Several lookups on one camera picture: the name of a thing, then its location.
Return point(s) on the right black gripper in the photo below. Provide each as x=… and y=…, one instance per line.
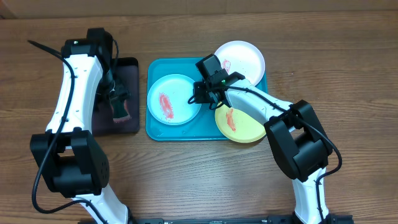
x=199, y=90

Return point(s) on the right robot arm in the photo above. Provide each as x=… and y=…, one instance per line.
x=298, y=142

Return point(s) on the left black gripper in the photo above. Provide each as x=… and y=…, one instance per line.
x=121, y=93

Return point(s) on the green and orange sponge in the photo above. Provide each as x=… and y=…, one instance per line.
x=120, y=111

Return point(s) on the yellow-green plate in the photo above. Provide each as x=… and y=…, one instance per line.
x=238, y=126

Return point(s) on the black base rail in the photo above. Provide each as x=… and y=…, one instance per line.
x=272, y=219

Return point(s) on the light blue plate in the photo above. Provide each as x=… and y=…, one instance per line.
x=167, y=100

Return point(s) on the white plate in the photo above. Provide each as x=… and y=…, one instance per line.
x=244, y=58

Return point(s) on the teal plastic tray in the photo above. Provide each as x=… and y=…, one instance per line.
x=201, y=127

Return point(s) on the black rectangular tray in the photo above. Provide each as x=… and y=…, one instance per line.
x=102, y=123

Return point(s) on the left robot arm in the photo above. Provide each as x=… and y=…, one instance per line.
x=73, y=169

